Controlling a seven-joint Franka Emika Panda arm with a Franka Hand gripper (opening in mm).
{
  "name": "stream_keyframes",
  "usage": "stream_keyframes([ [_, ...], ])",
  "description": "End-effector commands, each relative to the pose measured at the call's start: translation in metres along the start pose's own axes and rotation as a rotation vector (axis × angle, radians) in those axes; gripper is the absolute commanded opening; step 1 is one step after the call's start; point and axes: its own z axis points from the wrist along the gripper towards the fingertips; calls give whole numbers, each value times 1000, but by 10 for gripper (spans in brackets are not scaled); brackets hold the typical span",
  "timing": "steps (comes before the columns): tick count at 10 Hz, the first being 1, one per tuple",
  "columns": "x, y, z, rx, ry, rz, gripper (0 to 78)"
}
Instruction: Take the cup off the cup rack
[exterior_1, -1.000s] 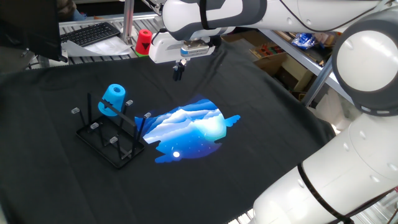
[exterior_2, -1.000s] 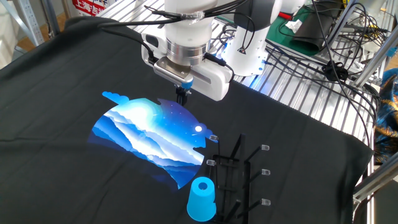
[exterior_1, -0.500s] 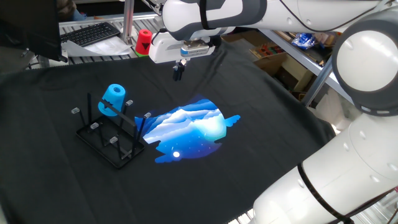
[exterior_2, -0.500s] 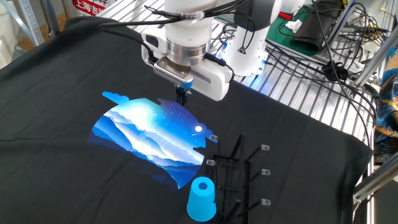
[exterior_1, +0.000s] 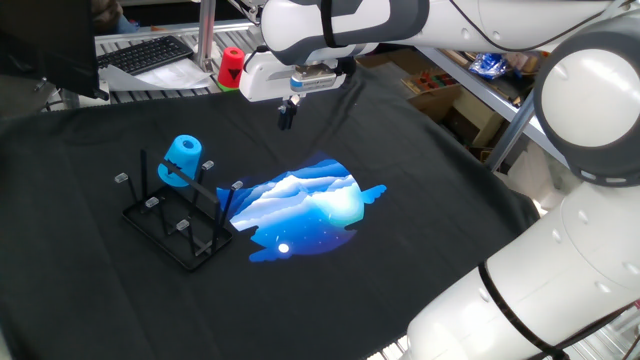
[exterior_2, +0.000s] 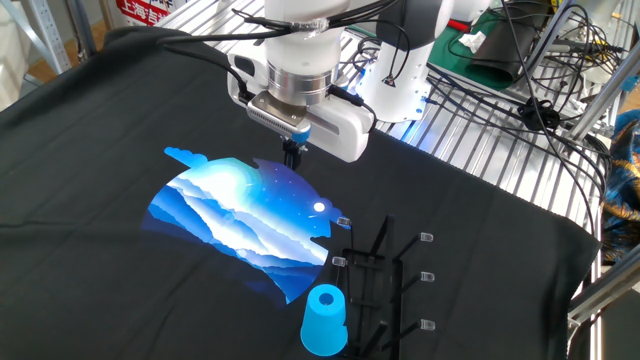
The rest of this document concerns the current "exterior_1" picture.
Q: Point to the black monitor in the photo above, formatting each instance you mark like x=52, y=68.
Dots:
x=45, y=40

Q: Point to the white paper sheet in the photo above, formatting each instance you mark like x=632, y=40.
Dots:
x=170, y=75

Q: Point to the aluminium post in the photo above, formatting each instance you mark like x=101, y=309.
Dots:
x=206, y=35

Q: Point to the grey metal shelf frame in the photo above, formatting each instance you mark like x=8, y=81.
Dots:
x=515, y=125

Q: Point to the wooden tray with coloured blocks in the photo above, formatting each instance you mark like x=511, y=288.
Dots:
x=432, y=80

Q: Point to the red cone with green base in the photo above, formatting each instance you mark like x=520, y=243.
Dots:
x=231, y=65

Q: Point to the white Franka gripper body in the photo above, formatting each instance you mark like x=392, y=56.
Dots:
x=260, y=80

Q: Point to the blue plastic cup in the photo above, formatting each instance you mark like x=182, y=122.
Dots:
x=187, y=155

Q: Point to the blue plastic bag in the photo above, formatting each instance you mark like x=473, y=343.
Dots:
x=487, y=65

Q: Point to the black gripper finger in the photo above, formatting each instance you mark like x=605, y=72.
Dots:
x=294, y=107
x=284, y=120

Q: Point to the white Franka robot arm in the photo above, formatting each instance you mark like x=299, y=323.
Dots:
x=575, y=100

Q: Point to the cardboard box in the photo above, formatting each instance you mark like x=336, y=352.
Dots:
x=465, y=115

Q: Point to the black cloth with blue print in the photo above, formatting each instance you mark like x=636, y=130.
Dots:
x=400, y=150

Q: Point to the person in dark clothes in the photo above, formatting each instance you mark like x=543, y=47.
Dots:
x=105, y=12

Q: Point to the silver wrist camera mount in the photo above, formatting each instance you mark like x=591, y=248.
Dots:
x=312, y=80

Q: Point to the black computer keyboard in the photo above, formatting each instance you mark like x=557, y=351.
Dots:
x=145, y=54

